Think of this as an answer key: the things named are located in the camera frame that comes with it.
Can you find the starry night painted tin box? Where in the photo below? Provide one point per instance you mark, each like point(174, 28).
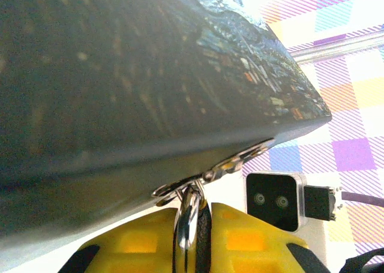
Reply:
point(120, 90)

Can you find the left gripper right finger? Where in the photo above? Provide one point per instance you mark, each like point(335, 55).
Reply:
point(249, 246)

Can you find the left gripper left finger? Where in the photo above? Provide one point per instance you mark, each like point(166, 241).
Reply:
point(135, 246)

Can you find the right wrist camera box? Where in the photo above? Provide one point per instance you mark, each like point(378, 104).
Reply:
point(270, 201)

